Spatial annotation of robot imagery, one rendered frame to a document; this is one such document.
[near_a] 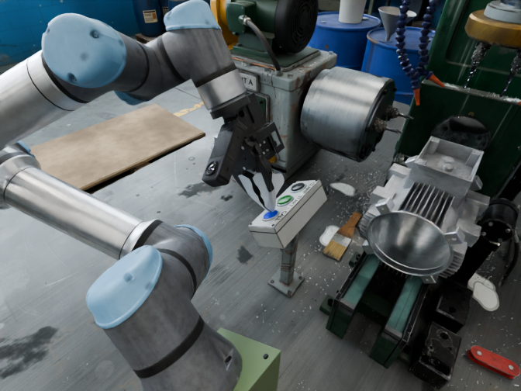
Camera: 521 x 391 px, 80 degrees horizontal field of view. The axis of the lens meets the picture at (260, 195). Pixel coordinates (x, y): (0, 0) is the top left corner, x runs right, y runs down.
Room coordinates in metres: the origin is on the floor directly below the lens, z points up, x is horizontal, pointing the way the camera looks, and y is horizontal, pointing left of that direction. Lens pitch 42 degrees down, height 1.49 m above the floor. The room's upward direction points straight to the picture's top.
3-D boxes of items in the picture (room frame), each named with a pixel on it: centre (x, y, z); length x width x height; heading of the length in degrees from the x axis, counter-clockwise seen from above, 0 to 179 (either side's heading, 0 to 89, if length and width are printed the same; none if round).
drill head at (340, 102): (0.91, -0.23, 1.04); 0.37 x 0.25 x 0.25; 53
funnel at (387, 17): (2.30, -0.90, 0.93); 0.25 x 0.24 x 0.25; 138
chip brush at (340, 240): (0.60, -0.25, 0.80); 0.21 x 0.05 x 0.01; 145
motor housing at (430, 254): (0.46, -0.34, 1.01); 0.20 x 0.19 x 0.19; 143
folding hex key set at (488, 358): (0.25, -0.48, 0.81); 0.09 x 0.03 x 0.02; 61
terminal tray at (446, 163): (0.50, -0.37, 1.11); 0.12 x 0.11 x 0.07; 143
